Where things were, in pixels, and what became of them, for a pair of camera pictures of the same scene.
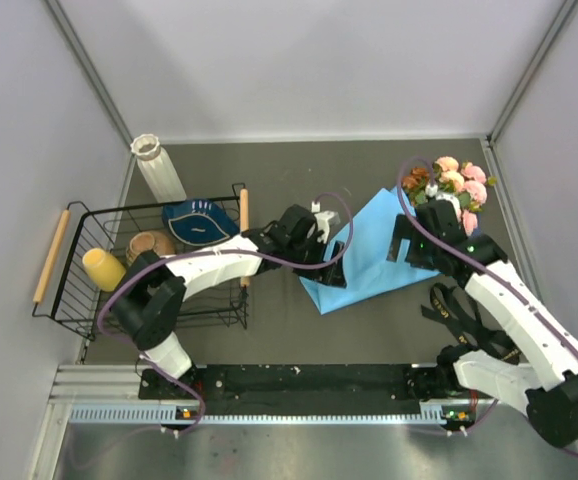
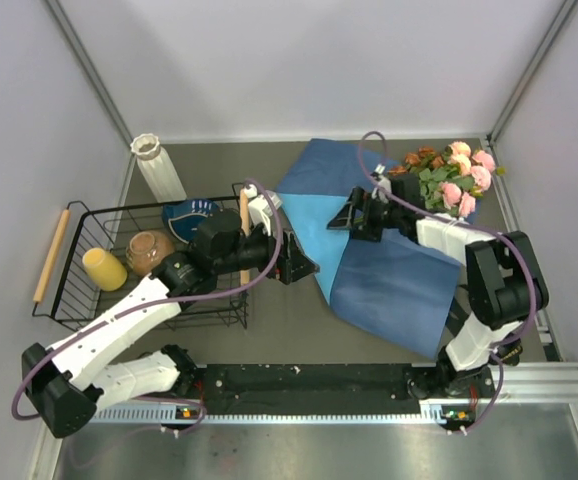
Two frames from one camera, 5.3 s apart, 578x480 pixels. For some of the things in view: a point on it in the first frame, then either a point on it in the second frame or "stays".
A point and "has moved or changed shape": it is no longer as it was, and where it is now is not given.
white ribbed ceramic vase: (158, 167) stays
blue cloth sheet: (364, 236) has moved or changed shape
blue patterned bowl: (198, 221) stays
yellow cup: (104, 271) stays
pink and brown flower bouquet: (465, 182) has moved or changed shape
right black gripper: (401, 232) to (358, 200)
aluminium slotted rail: (112, 395) stays
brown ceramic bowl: (159, 242) stays
